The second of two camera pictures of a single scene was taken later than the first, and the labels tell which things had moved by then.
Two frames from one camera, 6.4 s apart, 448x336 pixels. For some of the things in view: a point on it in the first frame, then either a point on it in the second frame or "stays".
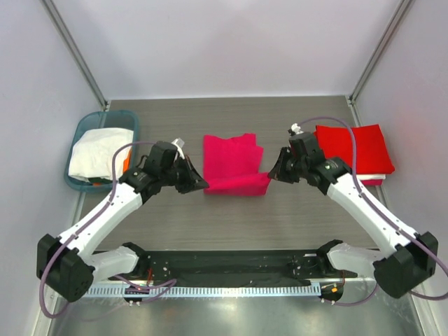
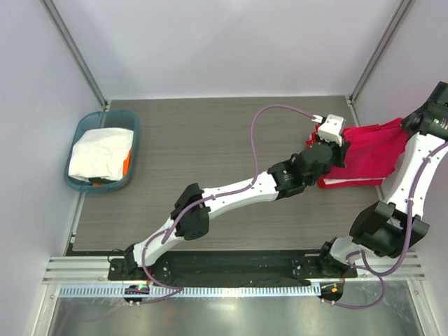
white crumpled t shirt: x=92 y=154 stays
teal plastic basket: x=127 y=120 stays
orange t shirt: x=127 y=163 stays
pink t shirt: x=234 y=166 to x=372 y=150
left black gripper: x=193 y=180 to x=340 y=151
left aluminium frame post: x=66 y=38 stays
